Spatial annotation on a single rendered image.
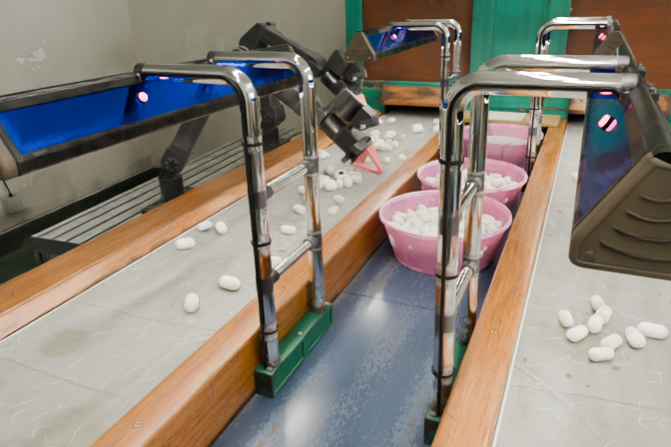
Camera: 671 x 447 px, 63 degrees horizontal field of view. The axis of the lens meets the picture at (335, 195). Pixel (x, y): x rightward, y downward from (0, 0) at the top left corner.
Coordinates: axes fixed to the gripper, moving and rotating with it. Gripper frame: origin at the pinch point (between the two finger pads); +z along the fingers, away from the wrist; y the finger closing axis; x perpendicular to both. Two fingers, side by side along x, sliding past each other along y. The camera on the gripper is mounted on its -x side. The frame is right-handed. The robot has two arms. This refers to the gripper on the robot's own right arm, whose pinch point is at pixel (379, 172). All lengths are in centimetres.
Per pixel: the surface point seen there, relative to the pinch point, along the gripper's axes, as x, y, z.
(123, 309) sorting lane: 11, -76, -10
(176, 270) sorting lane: 12, -62, -11
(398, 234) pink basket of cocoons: -10.9, -36.6, 13.3
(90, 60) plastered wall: 133, 113, -177
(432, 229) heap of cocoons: -13.1, -29.1, 17.7
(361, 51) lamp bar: -21.0, -1.9, -22.9
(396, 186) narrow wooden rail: -6.3, -12.0, 6.1
